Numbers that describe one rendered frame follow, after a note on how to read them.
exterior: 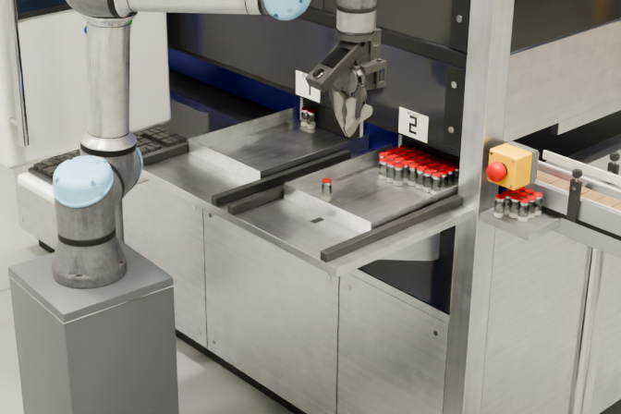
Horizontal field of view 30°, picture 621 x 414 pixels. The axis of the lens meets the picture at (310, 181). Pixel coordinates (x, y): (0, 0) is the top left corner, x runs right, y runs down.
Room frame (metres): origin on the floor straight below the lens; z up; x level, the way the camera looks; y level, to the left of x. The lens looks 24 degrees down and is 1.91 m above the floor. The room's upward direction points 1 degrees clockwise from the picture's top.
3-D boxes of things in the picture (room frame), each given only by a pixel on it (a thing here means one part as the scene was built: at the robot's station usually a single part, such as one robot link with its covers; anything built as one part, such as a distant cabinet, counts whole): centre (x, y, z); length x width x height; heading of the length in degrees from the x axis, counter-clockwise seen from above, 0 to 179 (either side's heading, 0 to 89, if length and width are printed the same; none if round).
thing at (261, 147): (2.52, 0.07, 0.90); 0.34 x 0.26 x 0.04; 133
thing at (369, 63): (2.11, -0.09, 1.24); 0.09 x 0.08 x 0.12; 133
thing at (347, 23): (2.11, -0.08, 1.32); 0.08 x 0.08 x 0.05
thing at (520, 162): (2.17, -0.41, 1.00); 0.08 x 0.07 x 0.07; 133
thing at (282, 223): (2.35, 0.01, 0.87); 0.70 x 0.48 x 0.02; 43
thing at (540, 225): (2.18, -0.45, 0.87); 0.14 x 0.13 x 0.02; 133
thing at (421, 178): (2.33, -0.22, 0.90); 0.18 x 0.02 x 0.05; 43
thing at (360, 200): (2.27, -0.16, 0.90); 0.34 x 0.26 x 0.04; 134
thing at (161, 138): (2.63, 0.49, 0.82); 0.40 x 0.14 x 0.02; 134
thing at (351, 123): (2.10, -0.10, 1.13); 0.06 x 0.03 x 0.09; 133
